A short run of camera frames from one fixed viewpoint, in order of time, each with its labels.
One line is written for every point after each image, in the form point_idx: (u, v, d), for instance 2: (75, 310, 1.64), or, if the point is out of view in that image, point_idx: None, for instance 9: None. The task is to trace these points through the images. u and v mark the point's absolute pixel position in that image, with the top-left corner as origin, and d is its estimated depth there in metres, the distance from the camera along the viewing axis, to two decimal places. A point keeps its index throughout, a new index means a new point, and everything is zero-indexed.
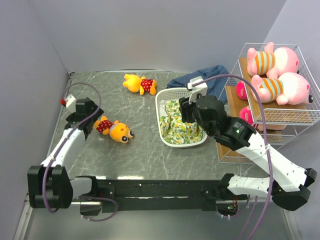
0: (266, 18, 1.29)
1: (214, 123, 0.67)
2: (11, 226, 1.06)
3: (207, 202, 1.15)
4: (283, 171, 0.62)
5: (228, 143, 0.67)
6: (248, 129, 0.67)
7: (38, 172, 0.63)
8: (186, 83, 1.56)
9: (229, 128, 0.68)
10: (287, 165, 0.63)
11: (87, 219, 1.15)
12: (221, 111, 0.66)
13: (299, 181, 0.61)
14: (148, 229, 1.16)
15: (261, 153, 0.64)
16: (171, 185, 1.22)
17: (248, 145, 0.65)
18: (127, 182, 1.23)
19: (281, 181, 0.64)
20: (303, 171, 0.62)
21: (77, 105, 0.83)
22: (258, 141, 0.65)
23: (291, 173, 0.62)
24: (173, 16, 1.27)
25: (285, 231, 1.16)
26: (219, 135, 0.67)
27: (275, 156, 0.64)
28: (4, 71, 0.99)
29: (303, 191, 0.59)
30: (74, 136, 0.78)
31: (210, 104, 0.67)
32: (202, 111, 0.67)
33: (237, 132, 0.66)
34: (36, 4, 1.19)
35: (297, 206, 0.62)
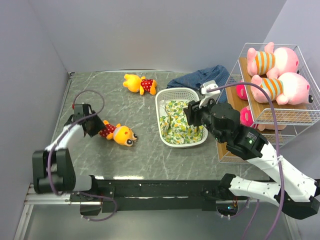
0: (267, 18, 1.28)
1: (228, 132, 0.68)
2: (12, 226, 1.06)
3: (207, 202, 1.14)
4: (294, 182, 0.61)
5: (241, 153, 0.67)
6: (261, 139, 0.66)
7: (43, 153, 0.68)
8: (186, 83, 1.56)
9: (243, 137, 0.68)
10: (298, 176, 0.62)
11: (87, 219, 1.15)
12: (236, 121, 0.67)
13: (309, 193, 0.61)
14: (148, 229, 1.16)
15: (274, 164, 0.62)
16: (171, 185, 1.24)
17: (261, 156, 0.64)
18: (127, 182, 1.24)
19: (290, 191, 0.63)
20: (313, 182, 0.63)
21: (76, 107, 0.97)
22: (269, 152, 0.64)
23: (302, 184, 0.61)
24: (173, 16, 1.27)
25: (286, 231, 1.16)
26: (232, 145, 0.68)
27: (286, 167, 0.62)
28: (4, 71, 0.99)
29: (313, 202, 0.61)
30: (74, 129, 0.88)
31: (226, 113, 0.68)
32: (217, 119, 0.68)
33: (249, 142, 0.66)
34: (36, 4, 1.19)
35: (304, 214, 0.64)
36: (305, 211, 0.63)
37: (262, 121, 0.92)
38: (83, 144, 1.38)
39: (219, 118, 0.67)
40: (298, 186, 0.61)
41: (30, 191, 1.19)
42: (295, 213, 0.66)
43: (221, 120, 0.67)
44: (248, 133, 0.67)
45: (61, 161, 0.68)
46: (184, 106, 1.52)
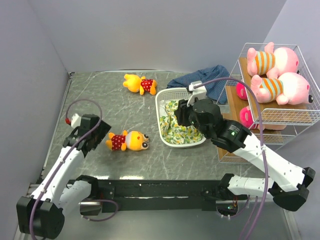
0: (266, 17, 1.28)
1: (211, 126, 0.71)
2: (12, 226, 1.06)
3: (206, 202, 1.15)
4: (280, 171, 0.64)
5: (225, 145, 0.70)
6: (243, 130, 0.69)
7: (28, 203, 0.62)
8: (186, 83, 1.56)
9: (226, 130, 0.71)
10: (285, 165, 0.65)
11: (87, 219, 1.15)
12: (216, 115, 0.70)
13: (296, 180, 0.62)
14: (148, 229, 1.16)
15: (258, 153, 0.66)
16: (171, 185, 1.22)
17: (243, 146, 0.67)
18: (127, 182, 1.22)
19: (279, 181, 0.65)
20: (300, 170, 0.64)
21: (82, 120, 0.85)
22: (253, 143, 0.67)
23: (289, 172, 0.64)
24: (173, 17, 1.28)
25: (286, 232, 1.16)
26: (216, 137, 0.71)
27: (270, 156, 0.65)
28: (4, 71, 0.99)
29: (301, 190, 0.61)
30: (71, 159, 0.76)
31: (206, 108, 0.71)
32: (199, 115, 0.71)
33: (232, 134, 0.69)
34: (36, 4, 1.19)
35: (297, 205, 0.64)
36: (296, 201, 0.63)
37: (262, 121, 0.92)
38: None
39: (201, 114, 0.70)
40: (285, 175, 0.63)
41: (29, 191, 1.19)
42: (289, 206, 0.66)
43: (201, 114, 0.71)
44: (231, 125, 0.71)
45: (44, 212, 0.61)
46: None
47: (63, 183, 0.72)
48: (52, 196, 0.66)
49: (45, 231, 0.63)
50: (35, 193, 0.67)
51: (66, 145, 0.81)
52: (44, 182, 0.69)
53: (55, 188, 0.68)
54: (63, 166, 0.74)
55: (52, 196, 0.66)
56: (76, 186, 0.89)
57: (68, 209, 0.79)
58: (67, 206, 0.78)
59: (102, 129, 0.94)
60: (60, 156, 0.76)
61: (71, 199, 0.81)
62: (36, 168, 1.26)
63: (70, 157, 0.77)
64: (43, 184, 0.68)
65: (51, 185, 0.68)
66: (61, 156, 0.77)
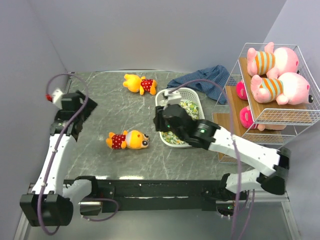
0: (266, 17, 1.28)
1: (181, 128, 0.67)
2: (11, 226, 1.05)
3: (207, 201, 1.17)
4: (255, 157, 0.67)
5: (197, 144, 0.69)
6: (213, 127, 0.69)
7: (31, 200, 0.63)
8: (186, 83, 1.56)
9: (196, 129, 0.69)
10: (257, 150, 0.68)
11: (87, 219, 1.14)
12: (186, 117, 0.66)
13: (271, 162, 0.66)
14: (148, 229, 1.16)
15: (230, 144, 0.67)
16: (171, 185, 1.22)
17: (214, 141, 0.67)
18: (127, 182, 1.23)
19: (258, 167, 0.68)
20: (273, 151, 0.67)
21: (63, 102, 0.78)
22: (223, 136, 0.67)
23: (263, 156, 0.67)
24: (173, 16, 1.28)
25: (286, 232, 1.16)
26: (188, 138, 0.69)
27: (242, 145, 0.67)
28: (4, 71, 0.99)
29: (278, 171, 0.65)
30: (63, 146, 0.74)
31: (175, 112, 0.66)
32: (168, 119, 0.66)
33: (202, 132, 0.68)
34: (36, 4, 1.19)
35: (282, 187, 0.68)
36: (278, 183, 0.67)
37: (262, 121, 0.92)
38: (83, 144, 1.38)
39: (169, 118, 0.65)
40: (259, 159, 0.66)
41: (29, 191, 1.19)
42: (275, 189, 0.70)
43: (171, 119, 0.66)
44: (201, 123, 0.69)
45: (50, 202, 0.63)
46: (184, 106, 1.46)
47: (61, 172, 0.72)
48: (55, 188, 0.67)
49: (57, 220, 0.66)
50: (35, 189, 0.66)
51: (54, 133, 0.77)
52: (42, 175, 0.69)
53: (55, 179, 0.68)
54: (57, 156, 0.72)
55: (54, 187, 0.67)
56: (77, 183, 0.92)
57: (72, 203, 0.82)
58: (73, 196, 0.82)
59: (87, 108, 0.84)
60: (51, 145, 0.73)
61: (74, 191, 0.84)
62: (36, 168, 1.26)
63: (61, 144, 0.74)
64: (41, 178, 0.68)
65: (50, 177, 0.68)
66: (51, 144, 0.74)
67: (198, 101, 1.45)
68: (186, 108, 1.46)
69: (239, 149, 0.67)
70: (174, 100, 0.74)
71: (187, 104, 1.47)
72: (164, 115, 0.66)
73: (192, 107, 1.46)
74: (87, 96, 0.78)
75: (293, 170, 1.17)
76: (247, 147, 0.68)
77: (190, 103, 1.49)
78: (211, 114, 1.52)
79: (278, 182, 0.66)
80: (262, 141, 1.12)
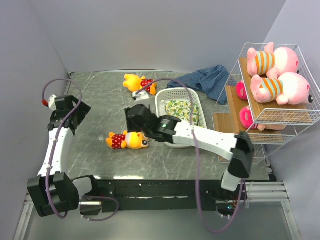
0: (267, 17, 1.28)
1: (145, 126, 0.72)
2: (11, 226, 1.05)
3: (207, 201, 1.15)
4: (214, 143, 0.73)
5: (162, 138, 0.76)
6: (174, 122, 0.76)
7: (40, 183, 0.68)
8: (186, 83, 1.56)
9: (159, 125, 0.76)
10: (215, 137, 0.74)
11: (87, 219, 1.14)
12: (147, 115, 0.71)
13: (229, 146, 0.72)
14: (148, 229, 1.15)
15: (190, 135, 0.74)
16: (171, 184, 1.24)
17: (175, 133, 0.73)
18: (127, 182, 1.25)
19: (220, 152, 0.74)
20: (231, 136, 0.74)
21: (58, 102, 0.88)
22: (183, 128, 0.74)
23: (220, 141, 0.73)
24: (173, 16, 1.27)
25: (286, 232, 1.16)
26: (152, 134, 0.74)
27: (201, 134, 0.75)
28: (4, 71, 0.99)
29: (235, 153, 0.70)
30: (63, 136, 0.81)
31: (137, 111, 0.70)
32: (131, 119, 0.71)
33: (164, 127, 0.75)
34: (36, 4, 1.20)
35: (245, 170, 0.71)
36: (239, 166, 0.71)
37: (262, 121, 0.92)
38: (83, 144, 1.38)
39: (132, 118, 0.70)
40: (217, 145, 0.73)
41: None
42: (241, 173, 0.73)
43: (134, 119, 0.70)
44: (163, 119, 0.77)
45: (60, 184, 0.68)
46: (184, 106, 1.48)
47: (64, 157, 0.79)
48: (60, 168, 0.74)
49: (66, 202, 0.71)
50: (42, 173, 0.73)
51: (52, 128, 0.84)
52: (45, 161, 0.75)
53: (60, 162, 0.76)
54: (58, 144, 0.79)
55: (59, 168, 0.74)
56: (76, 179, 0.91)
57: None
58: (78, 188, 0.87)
59: (81, 110, 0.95)
60: (51, 137, 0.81)
61: (80, 182, 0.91)
62: (36, 168, 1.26)
63: (61, 135, 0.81)
64: (45, 164, 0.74)
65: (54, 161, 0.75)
66: (52, 137, 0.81)
67: (198, 101, 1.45)
68: (186, 108, 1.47)
69: (199, 139, 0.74)
70: (142, 99, 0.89)
71: (187, 104, 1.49)
72: (128, 115, 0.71)
73: (192, 107, 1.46)
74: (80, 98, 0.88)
75: (293, 170, 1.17)
76: (206, 135, 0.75)
77: (190, 104, 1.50)
78: (211, 115, 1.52)
79: (239, 165, 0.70)
80: (262, 141, 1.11)
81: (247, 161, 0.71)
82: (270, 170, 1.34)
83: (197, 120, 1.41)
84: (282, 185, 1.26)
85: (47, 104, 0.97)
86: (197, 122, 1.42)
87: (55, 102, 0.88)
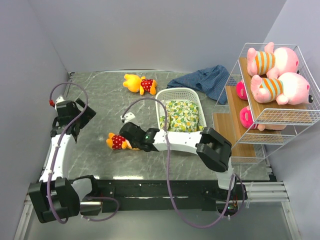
0: (267, 17, 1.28)
1: (132, 139, 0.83)
2: (11, 226, 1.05)
3: (207, 201, 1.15)
4: (182, 142, 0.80)
5: (147, 149, 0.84)
6: (154, 131, 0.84)
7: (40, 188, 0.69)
8: (186, 83, 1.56)
9: (144, 137, 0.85)
10: (184, 137, 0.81)
11: (87, 219, 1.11)
12: (132, 130, 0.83)
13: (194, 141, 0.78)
14: (148, 229, 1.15)
15: (164, 140, 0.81)
16: (171, 184, 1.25)
17: (154, 141, 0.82)
18: (127, 182, 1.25)
19: (192, 150, 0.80)
20: (197, 133, 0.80)
21: (60, 109, 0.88)
22: (160, 135, 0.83)
23: (188, 139, 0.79)
24: (173, 16, 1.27)
25: (286, 232, 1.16)
26: (140, 145, 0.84)
27: (172, 137, 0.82)
28: (3, 71, 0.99)
29: (198, 147, 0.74)
30: (65, 143, 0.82)
31: (125, 128, 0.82)
32: (122, 135, 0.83)
33: (147, 138, 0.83)
34: (36, 4, 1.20)
35: (214, 161, 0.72)
36: (207, 160, 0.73)
37: (262, 121, 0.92)
38: (83, 144, 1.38)
39: (122, 134, 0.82)
40: (186, 143, 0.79)
41: None
42: (216, 166, 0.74)
43: (123, 134, 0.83)
44: (148, 131, 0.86)
45: (60, 189, 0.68)
46: (184, 106, 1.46)
47: (66, 163, 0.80)
48: (62, 173, 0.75)
49: (67, 209, 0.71)
50: (43, 178, 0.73)
51: (55, 135, 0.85)
52: (47, 167, 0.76)
53: (61, 168, 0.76)
54: (60, 150, 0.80)
55: (61, 173, 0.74)
56: (76, 181, 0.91)
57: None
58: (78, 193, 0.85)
59: (85, 115, 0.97)
60: (53, 143, 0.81)
61: (80, 184, 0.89)
62: (36, 168, 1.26)
63: (63, 141, 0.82)
64: (47, 170, 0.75)
65: (56, 166, 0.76)
66: (54, 143, 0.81)
67: (199, 101, 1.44)
68: (186, 108, 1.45)
69: (171, 142, 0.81)
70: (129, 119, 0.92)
71: (187, 104, 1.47)
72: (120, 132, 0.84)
73: (192, 107, 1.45)
74: (85, 104, 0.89)
75: (293, 170, 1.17)
76: (175, 137, 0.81)
77: (190, 104, 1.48)
78: (211, 114, 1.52)
79: (206, 158, 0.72)
80: (262, 141, 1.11)
81: (213, 152, 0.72)
82: (270, 170, 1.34)
83: (197, 120, 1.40)
84: (282, 184, 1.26)
85: (53, 105, 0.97)
86: (197, 122, 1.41)
87: (57, 109, 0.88)
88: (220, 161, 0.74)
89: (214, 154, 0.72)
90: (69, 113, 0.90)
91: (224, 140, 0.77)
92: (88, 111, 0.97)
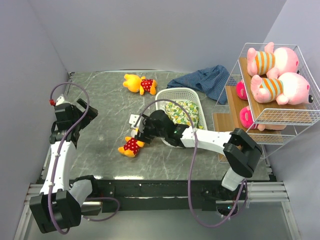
0: (267, 17, 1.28)
1: (163, 128, 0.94)
2: (11, 226, 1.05)
3: (207, 202, 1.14)
4: (210, 140, 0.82)
5: (174, 143, 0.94)
6: (183, 127, 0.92)
7: (41, 201, 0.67)
8: (186, 83, 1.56)
9: (173, 131, 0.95)
10: (213, 135, 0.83)
11: (87, 219, 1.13)
12: (166, 121, 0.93)
13: (223, 141, 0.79)
14: (148, 229, 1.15)
15: (192, 136, 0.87)
16: (171, 185, 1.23)
17: (182, 136, 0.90)
18: (127, 182, 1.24)
19: (218, 149, 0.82)
20: (226, 133, 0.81)
21: (58, 113, 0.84)
22: (189, 131, 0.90)
23: (216, 138, 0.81)
24: (173, 16, 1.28)
25: (286, 232, 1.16)
26: (167, 137, 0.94)
27: (201, 135, 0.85)
28: (4, 71, 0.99)
29: (225, 146, 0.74)
30: (65, 150, 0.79)
31: (159, 116, 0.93)
32: (154, 121, 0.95)
33: (175, 132, 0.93)
34: (36, 4, 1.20)
35: (240, 164, 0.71)
36: (234, 161, 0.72)
37: (262, 121, 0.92)
38: (83, 144, 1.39)
39: (154, 121, 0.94)
40: (214, 142, 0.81)
41: (29, 191, 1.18)
42: (241, 169, 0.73)
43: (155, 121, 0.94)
44: (178, 126, 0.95)
45: (62, 202, 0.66)
46: (184, 106, 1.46)
47: (67, 172, 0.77)
48: (63, 185, 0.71)
49: (69, 220, 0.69)
50: (44, 190, 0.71)
51: (54, 141, 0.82)
52: (48, 178, 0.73)
53: (62, 179, 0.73)
54: (61, 159, 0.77)
55: (62, 185, 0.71)
56: (77, 183, 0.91)
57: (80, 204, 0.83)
58: (79, 196, 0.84)
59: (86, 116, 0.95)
60: (53, 152, 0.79)
61: (79, 192, 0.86)
62: (36, 168, 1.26)
63: (63, 149, 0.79)
64: (48, 181, 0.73)
65: (56, 177, 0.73)
66: (54, 151, 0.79)
67: (199, 100, 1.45)
68: (186, 108, 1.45)
69: (199, 139, 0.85)
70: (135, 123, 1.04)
71: (187, 104, 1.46)
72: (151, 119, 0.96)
73: (192, 107, 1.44)
74: (87, 106, 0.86)
75: (293, 170, 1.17)
76: (204, 135, 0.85)
77: (190, 104, 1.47)
78: (211, 114, 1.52)
79: (232, 159, 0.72)
80: (262, 141, 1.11)
81: (241, 155, 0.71)
82: (270, 170, 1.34)
83: (197, 120, 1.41)
84: (282, 184, 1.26)
85: (54, 104, 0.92)
86: (197, 122, 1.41)
87: (56, 113, 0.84)
88: (247, 165, 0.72)
89: (242, 156, 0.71)
90: (68, 117, 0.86)
91: (254, 145, 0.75)
92: (89, 112, 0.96)
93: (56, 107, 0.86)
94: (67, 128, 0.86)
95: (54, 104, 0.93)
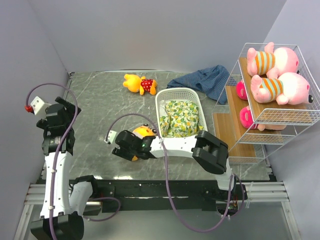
0: (267, 17, 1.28)
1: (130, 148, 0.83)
2: (12, 227, 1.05)
3: (207, 201, 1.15)
4: (177, 147, 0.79)
5: (145, 156, 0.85)
6: (151, 139, 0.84)
7: (43, 224, 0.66)
8: (186, 83, 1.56)
9: (141, 145, 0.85)
10: (179, 141, 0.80)
11: (87, 219, 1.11)
12: (129, 139, 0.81)
13: (190, 146, 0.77)
14: (148, 229, 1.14)
15: (161, 146, 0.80)
16: (171, 185, 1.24)
17: (150, 149, 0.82)
18: (127, 182, 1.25)
19: (187, 154, 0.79)
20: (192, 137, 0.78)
21: (49, 118, 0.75)
22: (156, 142, 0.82)
23: (184, 145, 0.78)
24: (173, 17, 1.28)
25: (286, 232, 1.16)
26: (137, 153, 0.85)
27: (168, 143, 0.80)
28: (4, 71, 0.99)
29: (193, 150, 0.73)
30: (61, 165, 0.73)
31: (121, 137, 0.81)
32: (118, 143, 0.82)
33: (143, 146, 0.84)
34: (36, 4, 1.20)
35: (209, 164, 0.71)
36: (204, 162, 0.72)
37: (262, 121, 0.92)
38: (83, 144, 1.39)
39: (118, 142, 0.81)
40: (182, 148, 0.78)
41: (30, 191, 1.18)
42: (213, 168, 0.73)
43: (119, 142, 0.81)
44: (146, 139, 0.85)
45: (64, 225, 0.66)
46: (184, 106, 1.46)
47: (67, 189, 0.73)
48: (63, 208, 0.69)
49: (72, 236, 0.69)
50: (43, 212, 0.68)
51: (48, 152, 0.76)
52: (46, 198, 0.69)
53: (62, 199, 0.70)
54: (57, 175, 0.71)
55: (62, 208, 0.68)
56: (77, 187, 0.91)
57: (80, 210, 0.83)
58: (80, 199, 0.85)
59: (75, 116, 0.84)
60: (48, 167, 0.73)
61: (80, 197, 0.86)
62: (36, 168, 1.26)
63: (59, 163, 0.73)
64: (47, 202, 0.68)
65: (56, 198, 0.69)
66: (49, 166, 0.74)
67: (199, 100, 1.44)
68: (186, 108, 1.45)
69: (167, 147, 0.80)
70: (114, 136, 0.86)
71: (187, 104, 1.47)
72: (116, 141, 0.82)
73: (192, 107, 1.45)
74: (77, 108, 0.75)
75: (293, 170, 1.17)
76: (171, 142, 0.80)
77: (190, 104, 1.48)
78: (211, 114, 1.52)
79: (202, 161, 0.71)
80: (262, 141, 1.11)
81: (210, 155, 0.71)
82: (270, 170, 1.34)
83: (197, 120, 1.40)
84: (282, 184, 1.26)
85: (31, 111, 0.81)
86: (197, 122, 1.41)
87: (47, 118, 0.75)
88: (218, 164, 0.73)
89: (211, 157, 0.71)
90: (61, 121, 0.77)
91: (219, 142, 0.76)
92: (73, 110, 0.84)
93: (46, 110, 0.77)
94: (62, 133, 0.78)
95: (33, 111, 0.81)
